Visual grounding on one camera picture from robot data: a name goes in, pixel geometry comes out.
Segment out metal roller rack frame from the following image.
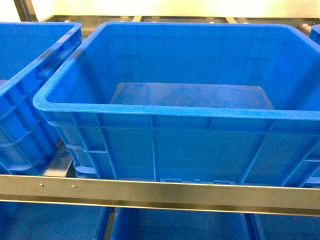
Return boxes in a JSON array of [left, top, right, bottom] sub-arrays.
[[0, 0, 320, 217]]

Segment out blue crate lower right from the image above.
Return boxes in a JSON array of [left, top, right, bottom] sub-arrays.
[[252, 214, 320, 240]]

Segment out blue crate lower left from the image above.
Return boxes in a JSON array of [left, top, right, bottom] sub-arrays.
[[0, 201, 114, 240]]

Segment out blue plastic crate right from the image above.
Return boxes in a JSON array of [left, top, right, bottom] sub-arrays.
[[309, 24, 320, 45]]

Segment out blue plastic crate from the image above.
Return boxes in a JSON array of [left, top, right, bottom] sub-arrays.
[[33, 22, 320, 187], [309, 24, 320, 45], [0, 22, 83, 176]]

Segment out blue plastic crate centre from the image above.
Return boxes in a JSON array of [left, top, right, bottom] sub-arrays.
[[33, 22, 320, 187]]

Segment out blue crate lower centre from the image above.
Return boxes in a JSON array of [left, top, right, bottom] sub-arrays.
[[110, 208, 253, 240]]

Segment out blue plastic crate left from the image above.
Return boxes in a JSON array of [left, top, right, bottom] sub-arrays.
[[0, 22, 83, 176]]

